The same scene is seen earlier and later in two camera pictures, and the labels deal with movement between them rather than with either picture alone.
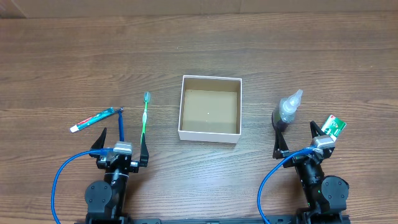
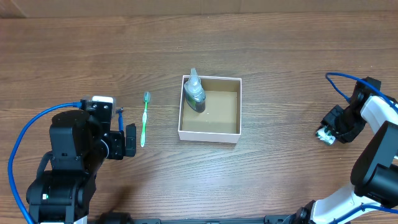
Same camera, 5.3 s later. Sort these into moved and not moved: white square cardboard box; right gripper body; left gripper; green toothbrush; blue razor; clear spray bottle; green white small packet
Moved: green white small packet; right gripper body; clear spray bottle; left gripper
Not moved: white square cardboard box; green toothbrush; blue razor
